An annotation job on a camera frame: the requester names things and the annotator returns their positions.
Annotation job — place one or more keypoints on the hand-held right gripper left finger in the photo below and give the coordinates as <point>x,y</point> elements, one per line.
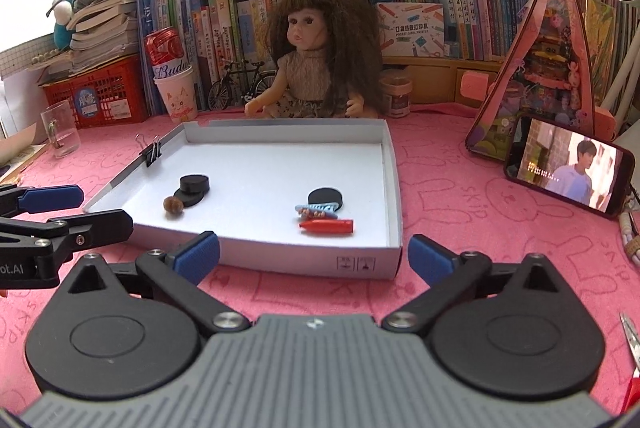
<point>197,255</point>

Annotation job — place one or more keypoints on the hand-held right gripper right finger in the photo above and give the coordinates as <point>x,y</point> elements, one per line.
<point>430,260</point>

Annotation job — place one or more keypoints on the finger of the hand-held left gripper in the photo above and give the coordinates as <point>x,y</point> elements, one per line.
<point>100,225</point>
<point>52,199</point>

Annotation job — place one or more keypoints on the black round puck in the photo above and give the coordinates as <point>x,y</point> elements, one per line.
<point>192,203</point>
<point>194,185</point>

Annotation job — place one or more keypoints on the brown walnut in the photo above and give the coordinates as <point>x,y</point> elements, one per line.
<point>173,205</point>

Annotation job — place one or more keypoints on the white cardboard box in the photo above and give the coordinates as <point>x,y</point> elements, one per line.
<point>260,167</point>

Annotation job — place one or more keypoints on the black disc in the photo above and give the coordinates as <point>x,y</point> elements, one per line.
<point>325,197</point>

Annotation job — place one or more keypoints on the blue bear hair clip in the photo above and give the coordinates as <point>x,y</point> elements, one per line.
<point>312,210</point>

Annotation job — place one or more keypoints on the clear glass mug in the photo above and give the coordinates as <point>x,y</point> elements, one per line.
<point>62,132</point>

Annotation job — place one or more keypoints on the small black binder clip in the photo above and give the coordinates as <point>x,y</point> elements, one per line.
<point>151,155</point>

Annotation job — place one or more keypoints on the large red plastic basket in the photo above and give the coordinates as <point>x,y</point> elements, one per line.
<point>105,92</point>

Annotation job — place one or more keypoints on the grid cutting mat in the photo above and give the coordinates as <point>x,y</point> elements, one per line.
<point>15,62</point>

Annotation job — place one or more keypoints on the white cat paper cup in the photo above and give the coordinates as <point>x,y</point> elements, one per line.
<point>175,100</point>

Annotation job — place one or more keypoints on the black toy bicycle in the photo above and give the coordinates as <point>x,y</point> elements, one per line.
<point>220,95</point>

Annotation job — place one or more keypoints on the small brown jar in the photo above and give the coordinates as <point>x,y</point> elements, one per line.
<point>396,97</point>

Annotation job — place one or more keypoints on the blue white plush toy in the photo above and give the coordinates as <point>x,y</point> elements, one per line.
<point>62,32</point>

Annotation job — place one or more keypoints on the black smartphone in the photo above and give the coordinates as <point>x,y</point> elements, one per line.
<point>570,167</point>

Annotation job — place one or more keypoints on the stack of lying books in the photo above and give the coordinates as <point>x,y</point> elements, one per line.
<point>105,27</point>

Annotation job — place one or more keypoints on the wooden drawer unit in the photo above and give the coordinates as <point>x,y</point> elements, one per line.
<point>435,80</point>

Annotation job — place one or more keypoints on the red beer can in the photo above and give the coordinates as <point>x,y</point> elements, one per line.
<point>165,47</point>

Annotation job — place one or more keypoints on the doll with brown hair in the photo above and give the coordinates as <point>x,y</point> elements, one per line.
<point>305,67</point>

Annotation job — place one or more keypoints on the pink house shaped box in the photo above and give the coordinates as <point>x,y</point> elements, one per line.
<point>550,72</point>

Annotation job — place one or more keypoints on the white printed carton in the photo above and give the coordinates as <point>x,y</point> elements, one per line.
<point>410,27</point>

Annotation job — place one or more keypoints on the row of upright books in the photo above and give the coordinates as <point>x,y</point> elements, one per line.
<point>470,7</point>

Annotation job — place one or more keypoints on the white tube frame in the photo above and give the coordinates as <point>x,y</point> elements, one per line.
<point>622,92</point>

